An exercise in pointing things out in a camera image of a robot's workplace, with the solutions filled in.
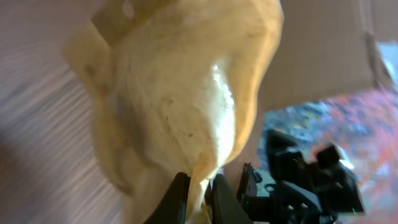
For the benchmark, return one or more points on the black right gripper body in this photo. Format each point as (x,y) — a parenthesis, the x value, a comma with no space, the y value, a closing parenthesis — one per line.
(316,192)

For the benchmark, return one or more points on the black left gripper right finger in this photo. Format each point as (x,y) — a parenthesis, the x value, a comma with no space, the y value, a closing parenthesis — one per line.
(226,208)

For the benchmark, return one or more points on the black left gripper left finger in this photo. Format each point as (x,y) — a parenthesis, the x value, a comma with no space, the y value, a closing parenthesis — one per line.
(172,207)

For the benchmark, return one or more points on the beige snack pouch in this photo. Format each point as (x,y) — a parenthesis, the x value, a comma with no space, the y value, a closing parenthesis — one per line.
(174,85)

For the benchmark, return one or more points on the cardboard box wall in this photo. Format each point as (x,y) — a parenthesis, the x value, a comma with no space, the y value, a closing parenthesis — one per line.
(328,47)

